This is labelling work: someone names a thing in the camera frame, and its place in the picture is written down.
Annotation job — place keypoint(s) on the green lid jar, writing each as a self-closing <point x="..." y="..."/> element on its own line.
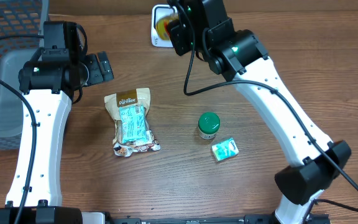
<point x="208" y="125"/>

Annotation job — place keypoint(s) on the yellow oil bottle silver cap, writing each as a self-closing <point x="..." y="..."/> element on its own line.
<point x="162" y="23"/>

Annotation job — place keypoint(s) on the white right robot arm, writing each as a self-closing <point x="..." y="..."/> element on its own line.
<point x="314" y="160"/>

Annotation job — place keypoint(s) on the grey plastic mesh basket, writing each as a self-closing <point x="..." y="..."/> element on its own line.
<point x="20" y="22"/>

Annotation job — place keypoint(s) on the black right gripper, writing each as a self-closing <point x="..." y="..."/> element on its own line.
<point x="178" y="37"/>

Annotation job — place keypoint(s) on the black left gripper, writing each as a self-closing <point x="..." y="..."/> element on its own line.
<point x="97" y="75"/>

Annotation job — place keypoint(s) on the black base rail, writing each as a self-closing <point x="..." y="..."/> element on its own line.
<point x="191" y="221"/>

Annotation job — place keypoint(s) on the brown Pantree snack pouch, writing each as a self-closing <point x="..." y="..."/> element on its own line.
<point x="139" y="96"/>

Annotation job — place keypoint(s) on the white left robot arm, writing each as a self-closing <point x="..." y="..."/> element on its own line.
<point x="49" y="84"/>

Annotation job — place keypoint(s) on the teal tissue pack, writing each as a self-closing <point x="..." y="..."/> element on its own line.
<point x="224" y="150"/>

